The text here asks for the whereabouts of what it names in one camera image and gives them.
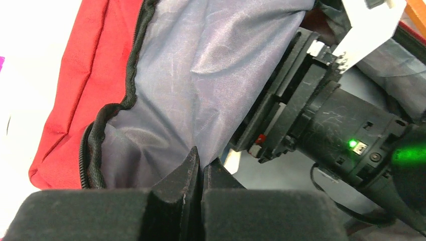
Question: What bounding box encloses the dark blue book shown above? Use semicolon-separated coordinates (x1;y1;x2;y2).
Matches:
223;149;242;175

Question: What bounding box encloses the purple green paperback book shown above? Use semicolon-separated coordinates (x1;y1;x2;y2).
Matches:
0;56;5;71

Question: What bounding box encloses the red backpack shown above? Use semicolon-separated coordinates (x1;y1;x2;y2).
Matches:
28;0;426;241

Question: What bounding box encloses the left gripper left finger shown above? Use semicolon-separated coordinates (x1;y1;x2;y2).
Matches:
4;148;200;240

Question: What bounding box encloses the orange wooden rack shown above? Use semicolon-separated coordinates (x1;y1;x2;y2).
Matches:
405;0;425;33

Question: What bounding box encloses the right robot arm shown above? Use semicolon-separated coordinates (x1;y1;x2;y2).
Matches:
230;28;425;234

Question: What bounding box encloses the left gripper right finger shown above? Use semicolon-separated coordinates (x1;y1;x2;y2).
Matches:
201;160;348;241

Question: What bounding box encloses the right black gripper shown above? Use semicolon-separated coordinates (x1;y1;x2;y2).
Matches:
230;28;408;186

